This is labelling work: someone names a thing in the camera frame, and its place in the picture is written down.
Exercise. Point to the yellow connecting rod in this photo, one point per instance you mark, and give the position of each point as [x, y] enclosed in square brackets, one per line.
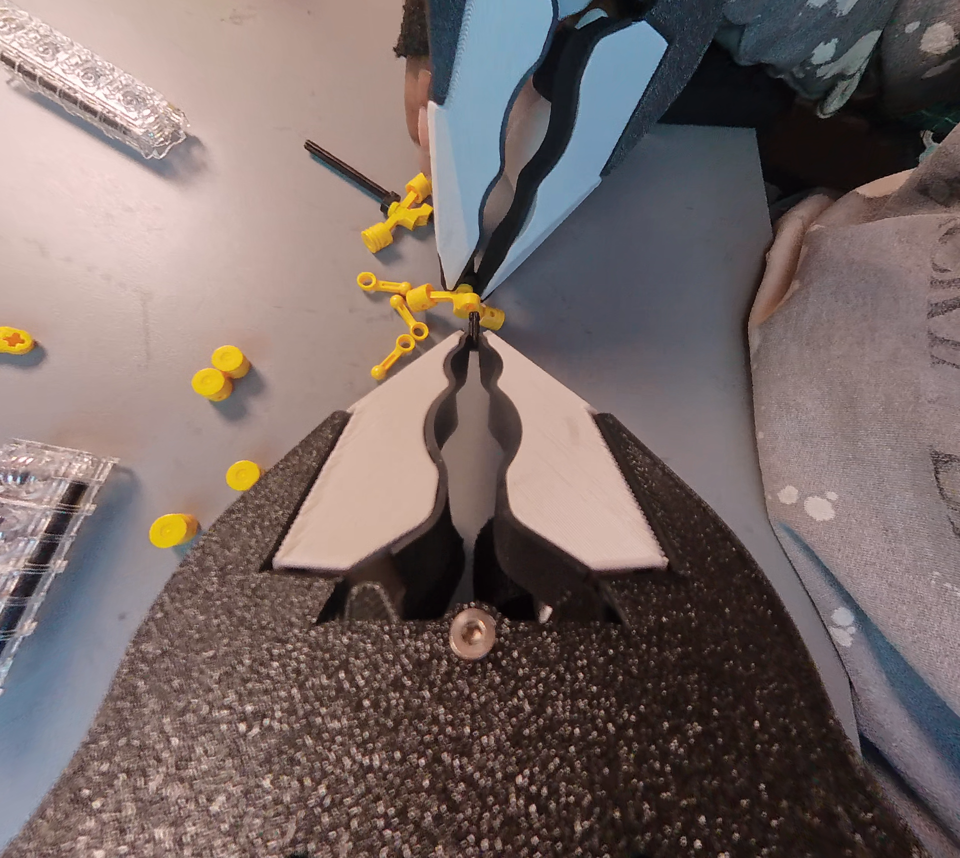
[405, 311]
[382, 284]
[390, 359]

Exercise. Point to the yellow piston crank assembly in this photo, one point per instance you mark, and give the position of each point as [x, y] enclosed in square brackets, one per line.
[424, 296]
[409, 213]

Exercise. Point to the grey desk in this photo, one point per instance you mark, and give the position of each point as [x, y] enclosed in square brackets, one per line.
[225, 48]

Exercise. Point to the yellow piston cylinder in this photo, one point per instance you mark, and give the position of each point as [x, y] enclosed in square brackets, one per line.
[208, 383]
[230, 361]
[171, 530]
[244, 474]

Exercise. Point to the transparent cylinder block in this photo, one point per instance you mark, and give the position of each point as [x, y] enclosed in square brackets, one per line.
[90, 78]
[37, 536]

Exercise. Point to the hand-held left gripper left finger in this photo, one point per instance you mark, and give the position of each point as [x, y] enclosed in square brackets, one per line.
[352, 491]

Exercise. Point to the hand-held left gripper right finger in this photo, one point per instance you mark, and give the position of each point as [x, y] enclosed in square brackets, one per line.
[585, 491]

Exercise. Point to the yellow crank connector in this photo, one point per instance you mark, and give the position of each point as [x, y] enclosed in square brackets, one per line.
[15, 341]

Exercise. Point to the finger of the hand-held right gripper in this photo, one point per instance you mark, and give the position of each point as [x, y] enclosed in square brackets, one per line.
[600, 108]
[487, 48]

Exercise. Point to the person's grey speckled sweatshirt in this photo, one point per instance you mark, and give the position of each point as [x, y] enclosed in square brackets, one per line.
[862, 386]

